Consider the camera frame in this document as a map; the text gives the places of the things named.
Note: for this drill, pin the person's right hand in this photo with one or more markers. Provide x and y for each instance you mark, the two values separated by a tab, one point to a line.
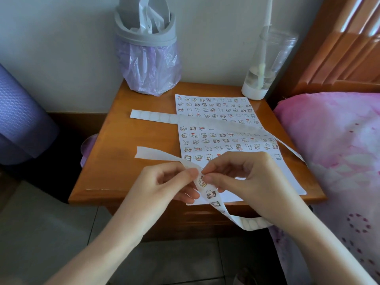
264	189

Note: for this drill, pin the person's left hand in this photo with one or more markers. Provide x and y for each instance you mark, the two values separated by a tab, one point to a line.
148	195

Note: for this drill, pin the white paper sheet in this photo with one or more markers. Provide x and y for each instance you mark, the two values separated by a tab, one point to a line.
285	181

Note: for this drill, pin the long white sticker strip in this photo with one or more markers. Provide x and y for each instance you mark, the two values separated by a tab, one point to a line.
148	115

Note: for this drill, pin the rows of stuck cartoon stickers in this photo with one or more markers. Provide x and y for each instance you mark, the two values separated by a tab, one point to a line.
213	105

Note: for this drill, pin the person's left forearm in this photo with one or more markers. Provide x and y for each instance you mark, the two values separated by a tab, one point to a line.
98	255

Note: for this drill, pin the wooden nightstand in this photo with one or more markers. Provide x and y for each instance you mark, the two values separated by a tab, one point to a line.
118	175

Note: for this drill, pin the purple plastic container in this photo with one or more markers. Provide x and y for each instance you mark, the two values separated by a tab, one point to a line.
87	148

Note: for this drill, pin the pink floral bedding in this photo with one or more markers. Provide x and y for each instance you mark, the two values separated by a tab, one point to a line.
341	136

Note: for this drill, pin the clear cup with white base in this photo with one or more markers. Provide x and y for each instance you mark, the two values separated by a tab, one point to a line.
252	93

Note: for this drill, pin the purple plastic bin bag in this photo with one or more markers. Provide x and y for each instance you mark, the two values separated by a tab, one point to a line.
148	71

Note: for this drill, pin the purple rolled mat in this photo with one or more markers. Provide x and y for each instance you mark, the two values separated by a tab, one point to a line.
23	121

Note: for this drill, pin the wooden bed headboard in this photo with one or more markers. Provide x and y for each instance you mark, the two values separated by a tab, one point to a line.
338	59

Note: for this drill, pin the grey trash bin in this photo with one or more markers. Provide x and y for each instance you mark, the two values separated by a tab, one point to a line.
145	40

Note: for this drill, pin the white backing scraps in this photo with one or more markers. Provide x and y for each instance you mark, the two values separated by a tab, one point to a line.
145	20

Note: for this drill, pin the white straw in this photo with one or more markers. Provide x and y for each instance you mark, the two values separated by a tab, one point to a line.
268	11

